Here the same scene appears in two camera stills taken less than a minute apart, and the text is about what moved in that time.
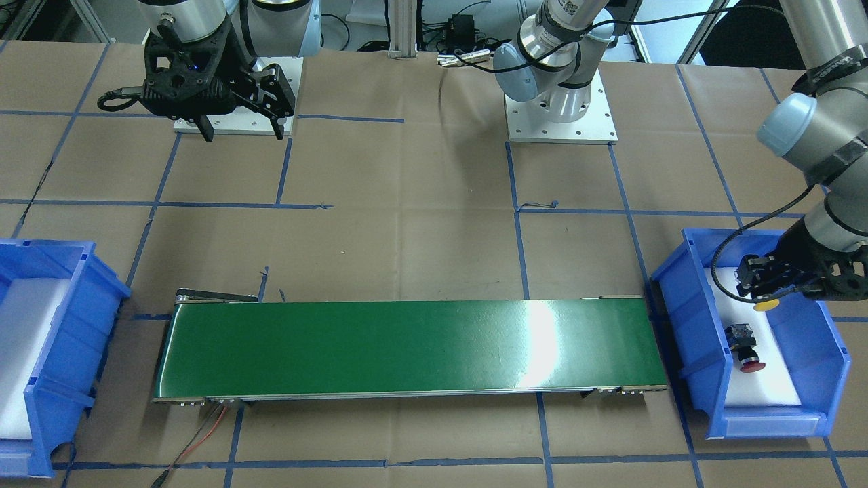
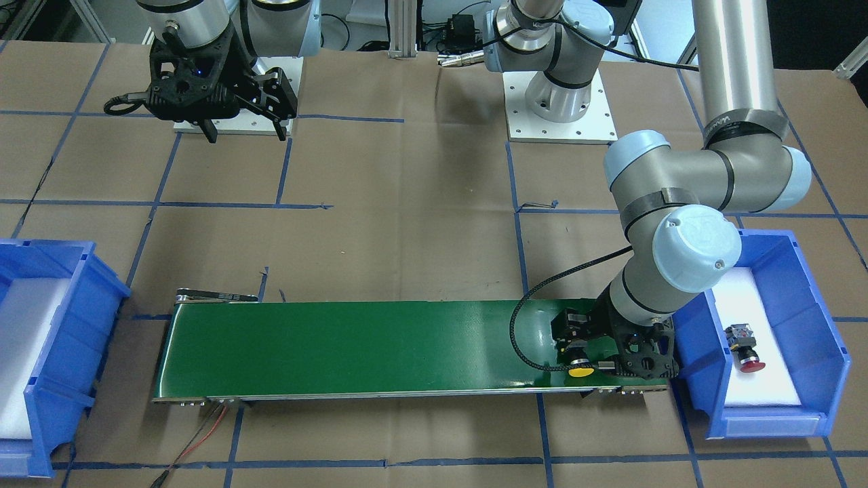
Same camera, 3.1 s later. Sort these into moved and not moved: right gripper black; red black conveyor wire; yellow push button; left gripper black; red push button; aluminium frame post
Moved: left gripper black; yellow push button
Not moved: red push button; right gripper black; aluminium frame post; red black conveyor wire
